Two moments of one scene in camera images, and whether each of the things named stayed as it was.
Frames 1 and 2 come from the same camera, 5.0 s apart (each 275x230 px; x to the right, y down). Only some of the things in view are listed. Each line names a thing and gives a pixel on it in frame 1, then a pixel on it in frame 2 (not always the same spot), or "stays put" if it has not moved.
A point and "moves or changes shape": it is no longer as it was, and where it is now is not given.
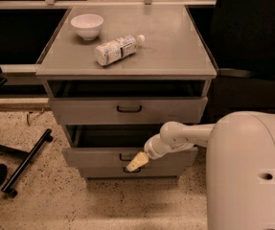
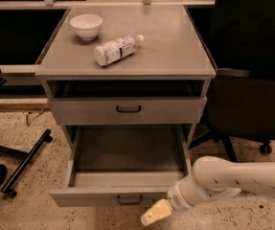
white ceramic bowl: [87, 26] stays put
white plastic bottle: [117, 49] stays put
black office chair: [252, 50] stays put
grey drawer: [129, 110] stays put
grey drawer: [116, 145] moves or changes shape
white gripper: [151, 150] → [177, 196]
